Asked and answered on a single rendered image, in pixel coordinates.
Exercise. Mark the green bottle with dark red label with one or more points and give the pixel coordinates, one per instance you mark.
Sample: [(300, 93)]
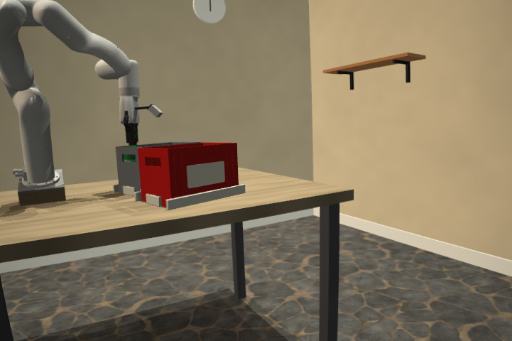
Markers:
[(131, 158)]

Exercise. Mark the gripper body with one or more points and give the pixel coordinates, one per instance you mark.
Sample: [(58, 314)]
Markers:
[(128, 103)]

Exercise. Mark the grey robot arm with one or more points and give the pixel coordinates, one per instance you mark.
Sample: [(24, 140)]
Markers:
[(33, 108)]

